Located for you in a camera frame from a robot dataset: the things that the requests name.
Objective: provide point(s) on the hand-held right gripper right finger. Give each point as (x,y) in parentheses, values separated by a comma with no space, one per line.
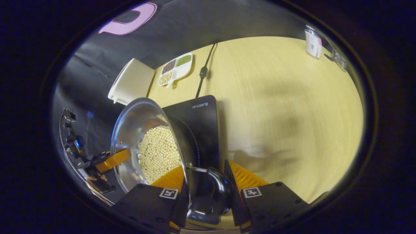
(237,211)

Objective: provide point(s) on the heap of dark brown beans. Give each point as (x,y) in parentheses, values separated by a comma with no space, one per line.
(169,66)

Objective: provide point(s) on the small bottle with pink label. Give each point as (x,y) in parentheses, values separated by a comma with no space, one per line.
(312,44)

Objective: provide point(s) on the heap of pale beans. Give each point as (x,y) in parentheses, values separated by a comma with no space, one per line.
(165,78)

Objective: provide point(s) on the white divided dish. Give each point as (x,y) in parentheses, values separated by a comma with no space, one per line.
(182,71)

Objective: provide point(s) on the white toaster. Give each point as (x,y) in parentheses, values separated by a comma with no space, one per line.
(133,81)

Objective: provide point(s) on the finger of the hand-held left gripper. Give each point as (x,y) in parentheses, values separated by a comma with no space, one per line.
(104,188)
(113,160)

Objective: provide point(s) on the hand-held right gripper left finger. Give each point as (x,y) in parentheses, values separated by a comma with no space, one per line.
(180,211)

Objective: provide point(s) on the pile of yellow beans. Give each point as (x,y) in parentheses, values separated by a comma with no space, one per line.
(159,152)

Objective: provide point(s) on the heap of green beans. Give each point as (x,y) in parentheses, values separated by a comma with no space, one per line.
(184,60)

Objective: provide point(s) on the black induction cooktop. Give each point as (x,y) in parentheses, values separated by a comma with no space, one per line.
(204,130)

